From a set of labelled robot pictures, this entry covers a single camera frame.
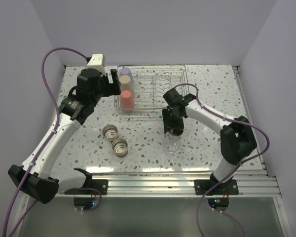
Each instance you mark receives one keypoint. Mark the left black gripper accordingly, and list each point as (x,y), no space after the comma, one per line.
(112,89)

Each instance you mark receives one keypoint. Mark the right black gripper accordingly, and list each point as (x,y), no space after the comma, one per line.
(166,112)

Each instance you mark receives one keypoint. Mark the steel cup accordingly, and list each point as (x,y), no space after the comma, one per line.
(120,147)
(176,132)
(110,132)

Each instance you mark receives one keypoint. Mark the beige plastic cup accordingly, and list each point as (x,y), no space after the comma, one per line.
(126,83)

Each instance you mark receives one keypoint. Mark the purple plastic cup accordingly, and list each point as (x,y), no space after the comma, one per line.
(125,71)

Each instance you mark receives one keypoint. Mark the red plastic cup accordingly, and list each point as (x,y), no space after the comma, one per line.
(127,100)

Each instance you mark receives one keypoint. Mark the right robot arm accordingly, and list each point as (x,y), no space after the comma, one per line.
(237,140)

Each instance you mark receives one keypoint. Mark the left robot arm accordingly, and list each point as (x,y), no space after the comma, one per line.
(33,175)

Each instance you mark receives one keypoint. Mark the clear glass cup centre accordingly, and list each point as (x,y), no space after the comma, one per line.
(171,144)

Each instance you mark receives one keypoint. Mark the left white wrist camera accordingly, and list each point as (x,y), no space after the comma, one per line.
(97,62)

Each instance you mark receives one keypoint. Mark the wire dish rack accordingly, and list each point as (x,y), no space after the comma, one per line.
(150,83)

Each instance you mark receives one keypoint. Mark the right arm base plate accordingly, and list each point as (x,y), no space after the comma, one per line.
(228,188)

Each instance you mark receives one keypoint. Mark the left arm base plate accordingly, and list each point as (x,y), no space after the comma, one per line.
(89,187)

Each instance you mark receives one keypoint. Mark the aluminium front rail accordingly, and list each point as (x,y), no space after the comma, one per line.
(167,184)

